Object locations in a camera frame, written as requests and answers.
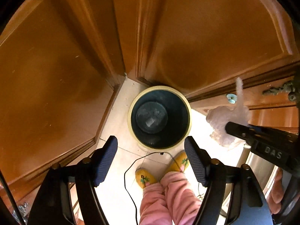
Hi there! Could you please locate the white plastic bag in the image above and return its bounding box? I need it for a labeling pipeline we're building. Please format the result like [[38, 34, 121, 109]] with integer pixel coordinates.
[[206, 78, 250, 148]]

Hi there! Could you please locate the round black trash bin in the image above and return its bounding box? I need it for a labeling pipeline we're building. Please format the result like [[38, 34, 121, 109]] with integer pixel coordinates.
[[127, 85, 192, 150]]

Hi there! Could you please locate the person's right hand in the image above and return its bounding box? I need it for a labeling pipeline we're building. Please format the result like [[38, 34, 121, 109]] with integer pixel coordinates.
[[267, 168, 284, 214]]

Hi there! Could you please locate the light blue child lock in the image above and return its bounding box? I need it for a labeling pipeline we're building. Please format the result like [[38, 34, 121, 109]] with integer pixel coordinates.
[[226, 94, 237, 104]]

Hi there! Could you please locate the pink trousered right leg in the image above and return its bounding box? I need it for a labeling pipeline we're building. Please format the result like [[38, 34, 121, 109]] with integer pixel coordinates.
[[161, 171, 201, 224]]

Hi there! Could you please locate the pink trousered leg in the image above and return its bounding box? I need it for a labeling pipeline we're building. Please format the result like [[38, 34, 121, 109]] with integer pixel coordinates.
[[161, 171, 201, 224], [139, 183, 172, 225]]

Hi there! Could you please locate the right yellow slipper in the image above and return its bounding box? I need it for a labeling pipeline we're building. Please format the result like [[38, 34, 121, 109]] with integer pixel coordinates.
[[165, 150, 190, 173]]

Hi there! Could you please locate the yellow slipper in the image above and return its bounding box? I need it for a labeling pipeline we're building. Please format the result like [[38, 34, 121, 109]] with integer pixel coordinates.
[[165, 150, 190, 173], [135, 168, 157, 189]]

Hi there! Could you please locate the pink trousered left leg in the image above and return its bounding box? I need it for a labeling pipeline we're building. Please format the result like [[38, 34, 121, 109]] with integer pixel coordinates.
[[139, 183, 172, 225]]

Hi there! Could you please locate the left yellow slipper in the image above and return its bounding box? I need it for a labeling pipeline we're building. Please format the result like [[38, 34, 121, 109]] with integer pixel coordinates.
[[135, 168, 157, 189]]

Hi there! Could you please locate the wooden corner cabinet door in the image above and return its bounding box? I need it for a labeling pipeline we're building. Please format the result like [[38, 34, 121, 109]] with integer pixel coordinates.
[[113, 0, 299, 94]]

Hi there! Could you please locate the wooden left cabinet door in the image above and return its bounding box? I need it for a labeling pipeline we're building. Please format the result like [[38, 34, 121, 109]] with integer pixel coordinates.
[[1, 0, 125, 183]]

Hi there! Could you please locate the ornate brass drawer handle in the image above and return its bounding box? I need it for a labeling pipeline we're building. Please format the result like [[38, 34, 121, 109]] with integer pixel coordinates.
[[262, 80, 296, 102]]

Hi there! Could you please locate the black cable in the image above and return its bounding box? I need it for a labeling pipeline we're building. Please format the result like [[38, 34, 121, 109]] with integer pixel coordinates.
[[123, 151, 186, 225]]

